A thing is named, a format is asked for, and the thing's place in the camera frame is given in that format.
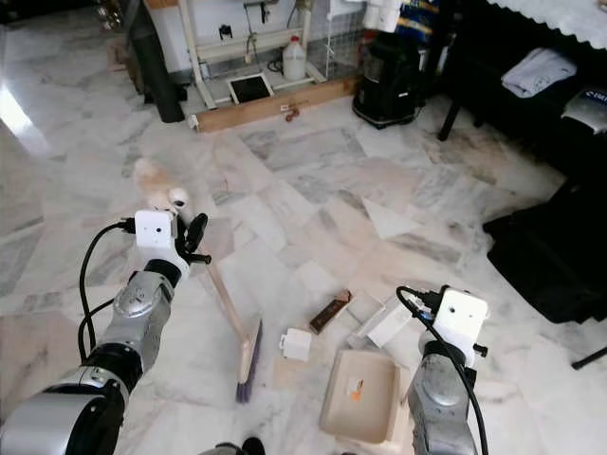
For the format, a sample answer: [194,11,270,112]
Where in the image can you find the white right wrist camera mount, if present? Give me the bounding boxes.
[434,289,489,344]

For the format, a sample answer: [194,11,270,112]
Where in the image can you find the small white box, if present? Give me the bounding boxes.
[280,327,312,361]

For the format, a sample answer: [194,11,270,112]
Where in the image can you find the white framed black tablet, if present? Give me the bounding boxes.
[226,73,276,105]

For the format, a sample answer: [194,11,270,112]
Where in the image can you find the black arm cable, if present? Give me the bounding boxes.
[396,284,489,455]
[78,218,136,366]

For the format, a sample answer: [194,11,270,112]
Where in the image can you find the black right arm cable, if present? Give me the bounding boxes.
[396,284,489,455]

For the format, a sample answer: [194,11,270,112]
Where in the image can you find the white plastic jug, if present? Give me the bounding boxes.
[280,35,307,82]

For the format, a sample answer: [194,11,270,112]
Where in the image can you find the small fluffy cream dog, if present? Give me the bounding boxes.
[133,156,176,211]

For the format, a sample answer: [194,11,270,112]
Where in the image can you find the brown snack wrapper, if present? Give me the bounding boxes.
[308,289,352,335]

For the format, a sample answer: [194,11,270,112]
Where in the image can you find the white lace tablecloth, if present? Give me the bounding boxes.
[484,0,607,48]

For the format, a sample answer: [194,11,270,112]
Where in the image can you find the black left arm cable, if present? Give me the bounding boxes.
[78,218,136,366]

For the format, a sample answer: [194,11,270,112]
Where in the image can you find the black round appliance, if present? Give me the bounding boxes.
[351,33,437,129]

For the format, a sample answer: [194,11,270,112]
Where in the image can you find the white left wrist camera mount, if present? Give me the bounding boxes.
[135,210,179,257]

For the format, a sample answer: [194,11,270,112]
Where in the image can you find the dark table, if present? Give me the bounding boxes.
[436,0,607,181]

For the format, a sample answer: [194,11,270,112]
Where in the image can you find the black rolled mat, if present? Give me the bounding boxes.
[123,0,186,124]

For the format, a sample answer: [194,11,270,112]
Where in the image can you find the grey folded cloth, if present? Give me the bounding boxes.
[501,47,578,99]

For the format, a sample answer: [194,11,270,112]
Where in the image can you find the black cloth cover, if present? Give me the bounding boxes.
[482,180,607,325]

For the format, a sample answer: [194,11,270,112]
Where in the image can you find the white frame rack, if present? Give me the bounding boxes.
[178,0,342,110]

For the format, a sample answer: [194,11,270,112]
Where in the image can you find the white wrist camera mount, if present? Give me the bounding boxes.
[434,289,489,344]
[135,210,179,257]

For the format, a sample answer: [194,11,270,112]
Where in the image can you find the wooden broom with purple bristles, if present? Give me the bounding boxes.
[169,188,264,404]

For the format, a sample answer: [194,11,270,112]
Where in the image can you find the beige dustpan with wooden handle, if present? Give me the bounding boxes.
[320,349,423,446]

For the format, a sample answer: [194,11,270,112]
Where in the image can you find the long white box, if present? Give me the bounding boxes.
[359,292,423,350]

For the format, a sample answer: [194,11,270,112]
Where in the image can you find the long wooden plank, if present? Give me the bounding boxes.
[188,76,361,134]

